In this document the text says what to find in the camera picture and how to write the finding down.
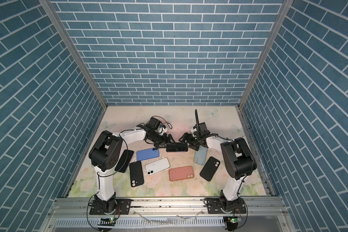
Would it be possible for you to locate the black phone purple edge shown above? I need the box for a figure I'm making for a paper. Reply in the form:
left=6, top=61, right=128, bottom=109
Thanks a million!
left=166, top=142, right=188, bottom=152

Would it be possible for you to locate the black phone far left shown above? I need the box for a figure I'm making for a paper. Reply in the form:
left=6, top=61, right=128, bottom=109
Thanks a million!
left=115, top=149, right=134, bottom=173

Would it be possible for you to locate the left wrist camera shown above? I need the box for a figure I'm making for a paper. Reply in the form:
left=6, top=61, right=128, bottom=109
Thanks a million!
left=145, top=117, right=168, bottom=134

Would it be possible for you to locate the black phone case left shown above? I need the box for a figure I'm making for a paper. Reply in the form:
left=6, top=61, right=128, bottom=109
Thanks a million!
left=129, top=161, right=144, bottom=188

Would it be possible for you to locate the aluminium front rail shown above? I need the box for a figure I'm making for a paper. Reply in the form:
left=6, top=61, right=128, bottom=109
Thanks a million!
left=48, top=196, right=288, bottom=218

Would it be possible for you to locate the light blue phone case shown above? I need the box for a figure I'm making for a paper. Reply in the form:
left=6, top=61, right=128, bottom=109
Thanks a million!
left=193, top=146, right=208, bottom=166

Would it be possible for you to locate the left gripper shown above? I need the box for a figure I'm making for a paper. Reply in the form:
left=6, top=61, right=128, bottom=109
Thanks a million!
left=150, top=131, right=176, bottom=148

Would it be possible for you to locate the pink phone case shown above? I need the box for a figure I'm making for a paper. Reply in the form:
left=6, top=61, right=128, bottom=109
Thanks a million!
left=169, top=166, right=194, bottom=182

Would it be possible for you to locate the white slotted cable duct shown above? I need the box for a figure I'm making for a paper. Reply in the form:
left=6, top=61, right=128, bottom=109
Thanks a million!
left=55, top=217, right=225, bottom=229

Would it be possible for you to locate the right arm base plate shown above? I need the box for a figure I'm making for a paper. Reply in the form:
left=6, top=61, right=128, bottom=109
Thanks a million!
left=204, top=196, right=247, bottom=214

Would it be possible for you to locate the black phone case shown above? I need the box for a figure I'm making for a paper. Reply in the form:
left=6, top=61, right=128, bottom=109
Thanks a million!
left=129, top=161, right=144, bottom=188
left=200, top=157, right=220, bottom=182

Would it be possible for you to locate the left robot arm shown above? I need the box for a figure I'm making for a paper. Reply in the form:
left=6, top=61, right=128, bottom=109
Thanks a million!
left=89, top=127, right=174, bottom=202

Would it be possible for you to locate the white phone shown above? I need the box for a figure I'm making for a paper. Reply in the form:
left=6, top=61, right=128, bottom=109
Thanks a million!
left=145, top=158, right=170, bottom=176

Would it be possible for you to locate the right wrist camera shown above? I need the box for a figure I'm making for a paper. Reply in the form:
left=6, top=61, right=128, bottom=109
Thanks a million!
left=192, top=122, right=210, bottom=138

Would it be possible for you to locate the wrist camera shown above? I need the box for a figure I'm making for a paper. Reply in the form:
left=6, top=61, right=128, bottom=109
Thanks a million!
left=145, top=117, right=168, bottom=134
left=192, top=122, right=210, bottom=138

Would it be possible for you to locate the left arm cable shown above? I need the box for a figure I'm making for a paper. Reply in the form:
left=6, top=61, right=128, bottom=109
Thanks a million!
left=86, top=129, right=134, bottom=224

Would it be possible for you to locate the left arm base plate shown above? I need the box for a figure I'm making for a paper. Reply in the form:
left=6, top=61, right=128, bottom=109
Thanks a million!
left=88, top=198, right=132, bottom=216

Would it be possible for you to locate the blue phone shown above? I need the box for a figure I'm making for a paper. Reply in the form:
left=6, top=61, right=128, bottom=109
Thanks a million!
left=136, top=148, right=160, bottom=161

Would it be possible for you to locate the black phone case right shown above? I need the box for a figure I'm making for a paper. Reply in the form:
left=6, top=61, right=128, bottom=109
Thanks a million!
left=200, top=157, right=220, bottom=182

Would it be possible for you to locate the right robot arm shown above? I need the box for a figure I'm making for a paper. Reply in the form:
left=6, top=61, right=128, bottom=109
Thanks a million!
left=179, top=132, right=257, bottom=203

